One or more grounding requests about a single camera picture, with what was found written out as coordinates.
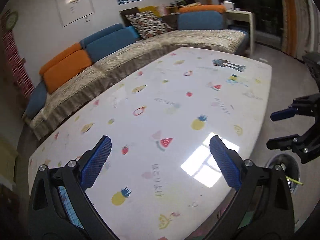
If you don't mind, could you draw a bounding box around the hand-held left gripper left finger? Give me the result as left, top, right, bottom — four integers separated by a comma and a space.
27, 135, 119, 240

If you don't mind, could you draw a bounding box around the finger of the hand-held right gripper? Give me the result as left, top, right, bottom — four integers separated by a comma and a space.
270, 94, 320, 122
266, 134, 305, 153

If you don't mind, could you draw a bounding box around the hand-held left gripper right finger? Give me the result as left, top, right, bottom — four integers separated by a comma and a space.
209, 135, 293, 240

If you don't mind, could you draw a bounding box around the round metal bin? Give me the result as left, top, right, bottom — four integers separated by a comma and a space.
264, 153, 300, 196

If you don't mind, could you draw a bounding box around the yellow-green pen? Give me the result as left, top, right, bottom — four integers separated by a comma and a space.
286, 176, 303, 186

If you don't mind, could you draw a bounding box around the blue cutting mat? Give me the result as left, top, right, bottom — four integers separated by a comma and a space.
57, 185, 85, 230

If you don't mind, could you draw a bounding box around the blue sofa bolster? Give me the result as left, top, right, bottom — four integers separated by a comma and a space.
26, 81, 48, 119

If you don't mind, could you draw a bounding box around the pale yellow door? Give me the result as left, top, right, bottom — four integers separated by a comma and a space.
0, 136, 20, 188

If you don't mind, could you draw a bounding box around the orange sofa cushion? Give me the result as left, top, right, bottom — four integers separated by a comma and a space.
179, 4, 226, 14
43, 49, 92, 94
39, 43, 82, 75

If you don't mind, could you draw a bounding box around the blue sofa with beige cover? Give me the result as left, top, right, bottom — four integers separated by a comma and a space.
22, 4, 250, 140

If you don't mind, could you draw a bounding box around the white side table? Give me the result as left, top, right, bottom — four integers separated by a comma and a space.
226, 10, 256, 56

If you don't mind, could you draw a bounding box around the dark balcony window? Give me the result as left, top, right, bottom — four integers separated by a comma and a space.
215, 0, 284, 46

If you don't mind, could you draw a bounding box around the blue sofa cushion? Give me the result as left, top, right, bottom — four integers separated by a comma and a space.
178, 12, 223, 31
86, 28, 140, 63
80, 24, 125, 47

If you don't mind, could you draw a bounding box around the light blue pillow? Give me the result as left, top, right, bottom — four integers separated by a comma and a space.
126, 26, 142, 39

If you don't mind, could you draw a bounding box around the circle patterned pillow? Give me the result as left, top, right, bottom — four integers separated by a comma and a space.
124, 11, 173, 40

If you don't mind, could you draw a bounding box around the dark brown pillow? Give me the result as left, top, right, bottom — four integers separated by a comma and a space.
161, 14, 179, 32

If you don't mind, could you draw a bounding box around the red patterned wall sticker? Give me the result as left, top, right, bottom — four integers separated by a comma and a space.
0, 12, 36, 98

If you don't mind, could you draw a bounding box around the white framed wall poster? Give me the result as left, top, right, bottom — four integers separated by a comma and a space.
54, 0, 96, 28

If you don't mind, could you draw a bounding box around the green round wall sticker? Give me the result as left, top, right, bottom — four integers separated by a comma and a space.
5, 10, 19, 30

